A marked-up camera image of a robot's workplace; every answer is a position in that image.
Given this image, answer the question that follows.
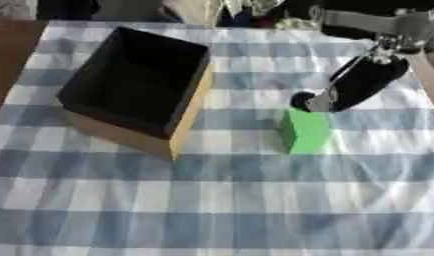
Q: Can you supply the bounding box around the tan cardboard box black inside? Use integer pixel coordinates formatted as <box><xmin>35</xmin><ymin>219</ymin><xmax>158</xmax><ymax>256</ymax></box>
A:
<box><xmin>54</xmin><ymin>25</ymin><xmax>217</xmax><ymax>162</ymax></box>

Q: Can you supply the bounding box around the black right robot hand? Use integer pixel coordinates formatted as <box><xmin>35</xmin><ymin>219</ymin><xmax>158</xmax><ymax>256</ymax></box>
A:
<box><xmin>288</xmin><ymin>49</ymin><xmax>412</xmax><ymax>114</ymax></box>

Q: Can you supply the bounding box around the green block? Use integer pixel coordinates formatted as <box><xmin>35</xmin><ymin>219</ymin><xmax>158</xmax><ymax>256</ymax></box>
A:
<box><xmin>276</xmin><ymin>107</ymin><xmax>335</xmax><ymax>156</ymax></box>

